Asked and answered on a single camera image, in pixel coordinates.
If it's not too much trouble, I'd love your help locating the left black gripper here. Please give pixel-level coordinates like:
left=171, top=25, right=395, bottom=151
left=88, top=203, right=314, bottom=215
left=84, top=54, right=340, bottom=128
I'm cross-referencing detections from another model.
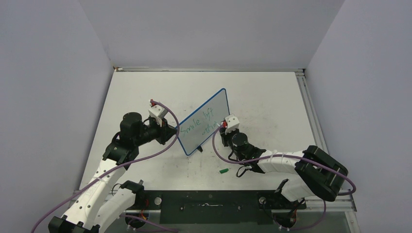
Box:
left=134, top=116, right=178, bottom=146

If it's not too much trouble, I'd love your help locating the blue framed whiteboard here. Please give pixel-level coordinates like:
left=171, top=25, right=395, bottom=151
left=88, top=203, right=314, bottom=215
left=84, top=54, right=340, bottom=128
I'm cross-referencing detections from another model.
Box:
left=178, top=88, right=230, bottom=156

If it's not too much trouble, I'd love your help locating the green marker cap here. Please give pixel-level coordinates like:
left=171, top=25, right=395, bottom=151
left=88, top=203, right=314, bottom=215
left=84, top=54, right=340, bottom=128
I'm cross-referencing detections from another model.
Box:
left=219, top=168, right=229, bottom=174

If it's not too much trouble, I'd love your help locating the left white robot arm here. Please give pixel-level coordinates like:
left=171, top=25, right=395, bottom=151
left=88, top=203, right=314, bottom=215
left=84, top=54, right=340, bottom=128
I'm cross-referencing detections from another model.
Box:
left=48, top=105, right=178, bottom=233

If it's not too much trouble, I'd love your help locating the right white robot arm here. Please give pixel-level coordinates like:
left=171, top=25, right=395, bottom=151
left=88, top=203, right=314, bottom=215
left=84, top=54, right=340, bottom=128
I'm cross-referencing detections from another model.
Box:
left=215, top=127, right=349, bottom=208

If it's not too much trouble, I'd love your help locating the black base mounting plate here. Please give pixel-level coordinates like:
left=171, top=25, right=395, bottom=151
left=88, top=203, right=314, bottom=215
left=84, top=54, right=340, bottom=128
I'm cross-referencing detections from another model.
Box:
left=126, top=190, right=307, bottom=225

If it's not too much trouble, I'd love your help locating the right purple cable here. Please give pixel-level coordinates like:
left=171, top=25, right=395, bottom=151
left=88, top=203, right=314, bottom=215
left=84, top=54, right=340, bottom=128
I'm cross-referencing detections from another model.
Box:
left=211, top=123, right=357, bottom=232

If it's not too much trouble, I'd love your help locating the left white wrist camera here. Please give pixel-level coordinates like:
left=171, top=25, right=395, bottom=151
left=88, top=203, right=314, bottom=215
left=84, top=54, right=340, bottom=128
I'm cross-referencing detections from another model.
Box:
left=148, top=103, right=168, bottom=127

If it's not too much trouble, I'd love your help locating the aluminium frame rail back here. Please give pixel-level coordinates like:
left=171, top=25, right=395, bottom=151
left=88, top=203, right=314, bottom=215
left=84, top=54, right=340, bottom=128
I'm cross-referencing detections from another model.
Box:
left=114, top=67, right=304, bottom=73

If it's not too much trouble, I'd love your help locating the aluminium frame rail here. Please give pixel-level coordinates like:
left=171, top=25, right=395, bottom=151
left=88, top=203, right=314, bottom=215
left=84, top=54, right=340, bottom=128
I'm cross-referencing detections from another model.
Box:
left=295, top=69, right=329, bottom=154
left=114, top=67, right=304, bottom=73

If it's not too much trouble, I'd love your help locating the aluminium frame rail right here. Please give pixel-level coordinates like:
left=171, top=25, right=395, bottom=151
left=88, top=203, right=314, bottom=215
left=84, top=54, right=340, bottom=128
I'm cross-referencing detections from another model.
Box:
left=295, top=69, right=329, bottom=154

